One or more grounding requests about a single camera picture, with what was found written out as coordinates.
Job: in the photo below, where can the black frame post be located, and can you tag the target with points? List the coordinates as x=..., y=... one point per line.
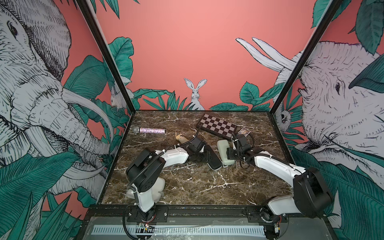
x=90, y=18
x=325, y=20

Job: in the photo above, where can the purple card box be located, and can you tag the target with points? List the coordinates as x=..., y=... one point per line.
x=244, y=131

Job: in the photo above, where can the folding chess board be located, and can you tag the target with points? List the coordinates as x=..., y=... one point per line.
x=216, y=126

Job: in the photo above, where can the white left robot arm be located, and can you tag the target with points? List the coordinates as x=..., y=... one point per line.
x=144, y=171

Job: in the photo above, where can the black frame post right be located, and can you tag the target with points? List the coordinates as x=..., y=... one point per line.
x=325, y=20

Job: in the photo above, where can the black zippered umbrella case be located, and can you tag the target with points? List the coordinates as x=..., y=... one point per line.
x=212, y=159

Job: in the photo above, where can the white perforated strip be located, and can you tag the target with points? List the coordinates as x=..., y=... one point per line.
x=249, y=231

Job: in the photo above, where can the purple glitter microphone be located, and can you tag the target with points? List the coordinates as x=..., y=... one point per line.
x=142, y=130

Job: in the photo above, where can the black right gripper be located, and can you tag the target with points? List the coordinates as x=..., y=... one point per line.
x=229, y=153

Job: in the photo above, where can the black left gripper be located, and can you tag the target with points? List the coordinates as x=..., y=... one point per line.
x=204, y=158

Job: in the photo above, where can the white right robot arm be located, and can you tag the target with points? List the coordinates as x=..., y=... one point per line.
x=311, y=194

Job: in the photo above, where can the black frame post left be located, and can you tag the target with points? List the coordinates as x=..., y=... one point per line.
x=90, y=18

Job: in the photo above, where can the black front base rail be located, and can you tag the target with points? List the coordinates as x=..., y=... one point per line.
x=164, y=213

